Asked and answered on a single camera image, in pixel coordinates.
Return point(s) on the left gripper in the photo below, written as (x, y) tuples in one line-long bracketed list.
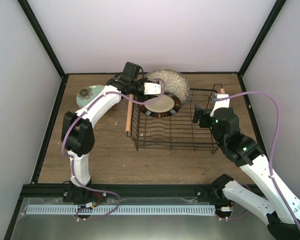
[(141, 88)]

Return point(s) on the white slotted cable duct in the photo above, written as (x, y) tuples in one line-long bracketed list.
[(143, 210)]

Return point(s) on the speckled beige large plate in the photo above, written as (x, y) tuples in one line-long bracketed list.
[(175, 82)]

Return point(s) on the wooden rack handle left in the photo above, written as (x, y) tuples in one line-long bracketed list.
[(129, 113)]

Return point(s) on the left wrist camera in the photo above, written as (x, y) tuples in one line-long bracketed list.
[(132, 70)]

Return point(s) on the black enclosure frame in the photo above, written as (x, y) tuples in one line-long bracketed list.
[(49, 190)]

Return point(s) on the dark striped rim plate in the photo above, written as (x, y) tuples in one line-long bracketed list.
[(166, 106)]

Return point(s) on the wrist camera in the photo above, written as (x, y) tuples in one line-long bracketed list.
[(132, 70), (218, 102)]

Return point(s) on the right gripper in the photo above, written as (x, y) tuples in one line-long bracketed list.
[(205, 112)]

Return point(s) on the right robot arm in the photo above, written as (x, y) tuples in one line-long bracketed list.
[(279, 208)]

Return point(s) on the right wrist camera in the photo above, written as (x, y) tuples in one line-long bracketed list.
[(218, 102)]

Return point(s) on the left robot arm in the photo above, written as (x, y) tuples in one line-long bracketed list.
[(77, 135)]

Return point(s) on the black wire dish rack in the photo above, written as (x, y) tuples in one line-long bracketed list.
[(176, 132)]

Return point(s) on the light teal flower plate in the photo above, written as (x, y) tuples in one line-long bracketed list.
[(87, 94)]

